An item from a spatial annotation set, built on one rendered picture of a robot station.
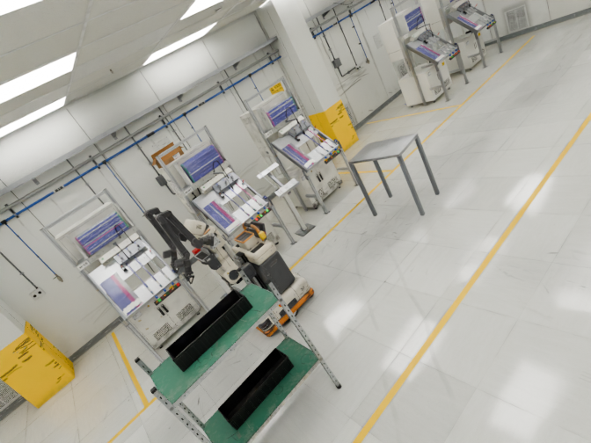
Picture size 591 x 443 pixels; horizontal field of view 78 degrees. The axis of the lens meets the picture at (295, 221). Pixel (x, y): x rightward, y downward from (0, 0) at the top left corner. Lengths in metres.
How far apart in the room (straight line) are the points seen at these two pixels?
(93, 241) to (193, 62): 3.50
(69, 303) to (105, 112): 2.84
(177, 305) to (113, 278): 0.82
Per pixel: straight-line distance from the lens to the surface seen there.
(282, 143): 5.44
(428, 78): 7.85
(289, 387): 2.77
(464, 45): 9.00
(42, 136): 6.13
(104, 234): 4.65
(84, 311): 6.37
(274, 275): 3.61
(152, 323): 4.83
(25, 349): 5.93
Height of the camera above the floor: 2.24
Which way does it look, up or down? 23 degrees down
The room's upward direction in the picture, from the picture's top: 30 degrees counter-clockwise
